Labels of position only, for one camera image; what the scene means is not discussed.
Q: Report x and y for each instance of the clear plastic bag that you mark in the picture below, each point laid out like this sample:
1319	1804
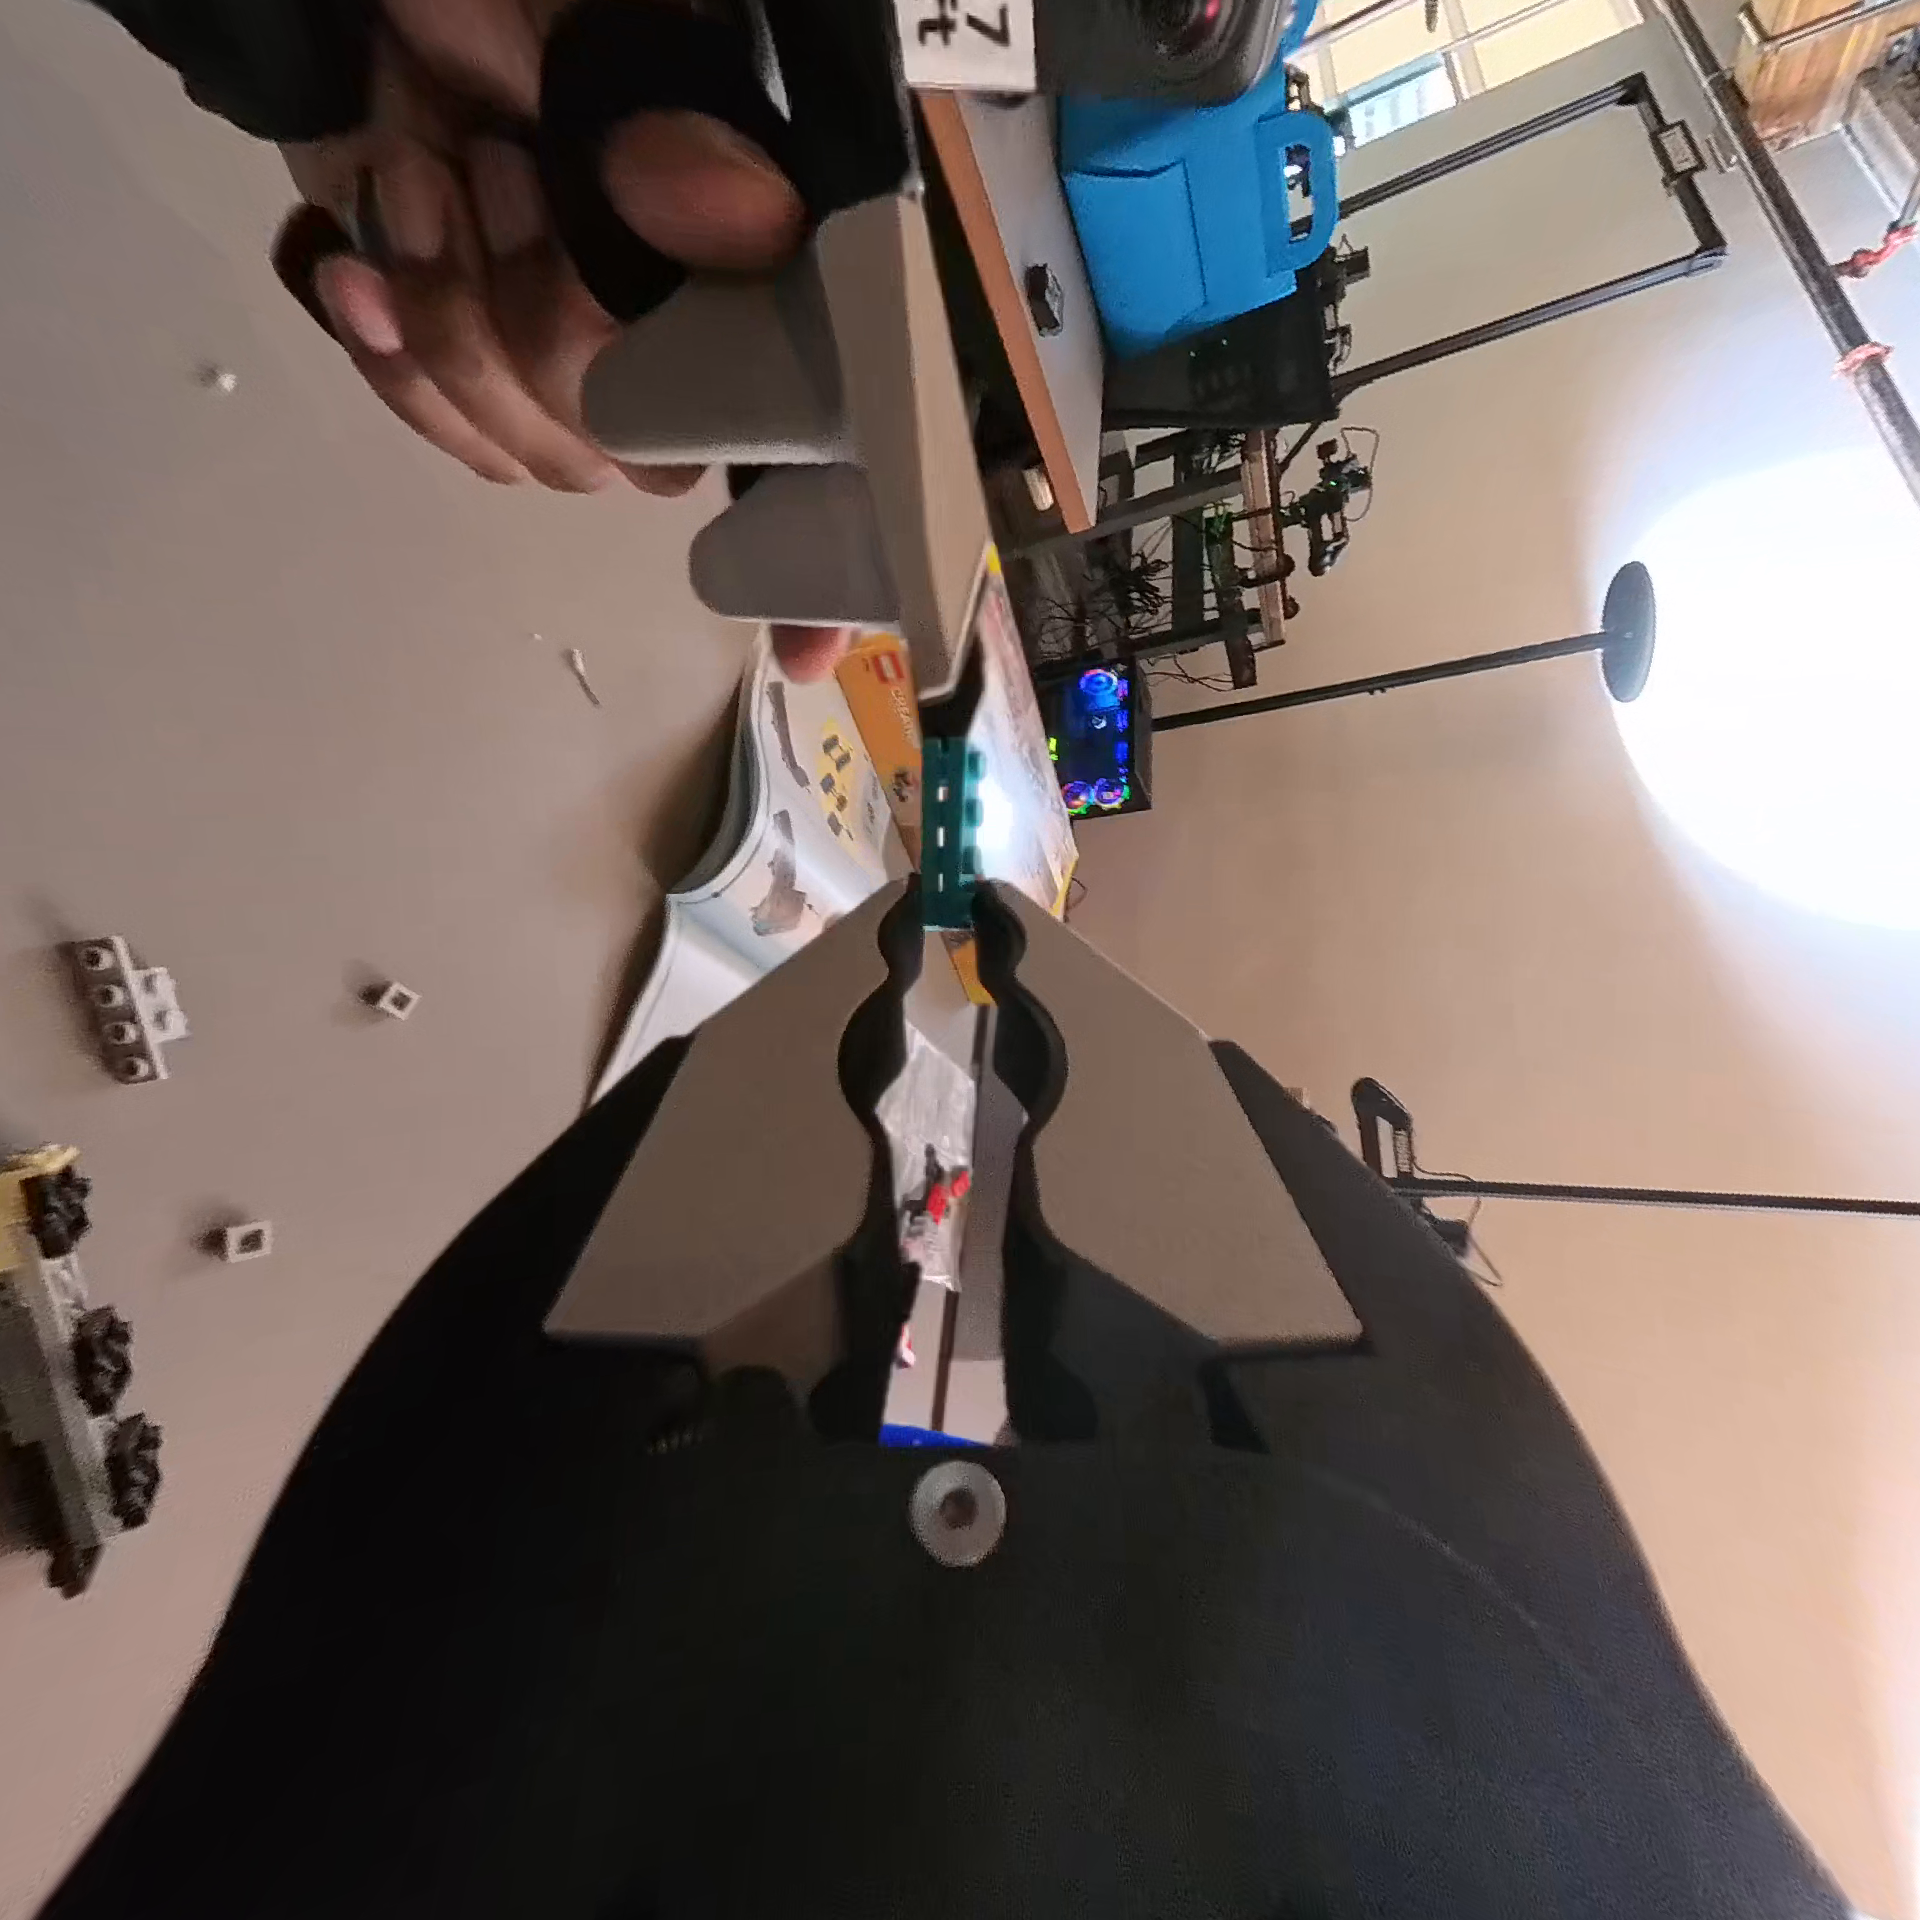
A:
930	1097

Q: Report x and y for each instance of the instruction booklet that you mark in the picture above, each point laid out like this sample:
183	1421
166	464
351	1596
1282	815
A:
749	901

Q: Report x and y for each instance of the small black device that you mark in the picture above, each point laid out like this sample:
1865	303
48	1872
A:
1046	298

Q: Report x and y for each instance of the small grey toy brick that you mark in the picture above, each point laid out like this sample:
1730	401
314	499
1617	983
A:
240	1242
389	1000

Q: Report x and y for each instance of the black light stand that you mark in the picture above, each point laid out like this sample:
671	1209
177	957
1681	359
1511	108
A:
1388	1139

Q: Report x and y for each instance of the blue felt bag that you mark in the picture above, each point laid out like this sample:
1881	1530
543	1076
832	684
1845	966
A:
1185	210

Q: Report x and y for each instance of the black floor lamp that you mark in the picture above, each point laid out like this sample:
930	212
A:
1627	629

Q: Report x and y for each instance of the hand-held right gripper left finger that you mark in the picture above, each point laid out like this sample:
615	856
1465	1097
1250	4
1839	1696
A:
720	1202

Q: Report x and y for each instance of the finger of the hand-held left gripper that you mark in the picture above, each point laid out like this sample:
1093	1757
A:
720	391
808	554

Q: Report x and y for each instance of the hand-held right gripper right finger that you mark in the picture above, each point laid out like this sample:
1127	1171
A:
1171	1202

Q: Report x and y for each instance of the grey desk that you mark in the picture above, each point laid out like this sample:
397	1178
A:
374	720

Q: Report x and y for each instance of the person's left forearm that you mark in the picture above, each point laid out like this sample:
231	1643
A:
256	60

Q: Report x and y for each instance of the light grey toy bracket plate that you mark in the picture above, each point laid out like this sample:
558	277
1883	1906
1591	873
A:
123	1007

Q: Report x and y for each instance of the toy truck chassis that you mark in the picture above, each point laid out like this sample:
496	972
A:
60	1351

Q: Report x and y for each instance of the red grey toy plane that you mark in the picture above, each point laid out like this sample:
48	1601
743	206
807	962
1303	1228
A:
936	1202

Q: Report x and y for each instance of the yellow toy set box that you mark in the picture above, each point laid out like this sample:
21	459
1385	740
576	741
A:
1034	720

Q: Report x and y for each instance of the teal toy brick plate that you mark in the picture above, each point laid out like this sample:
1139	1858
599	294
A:
958	832

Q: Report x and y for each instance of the lit computer tower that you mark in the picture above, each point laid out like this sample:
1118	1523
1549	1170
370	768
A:
1103	750

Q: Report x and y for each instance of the person's left hand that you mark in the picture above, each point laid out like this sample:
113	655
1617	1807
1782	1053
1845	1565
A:
449	301

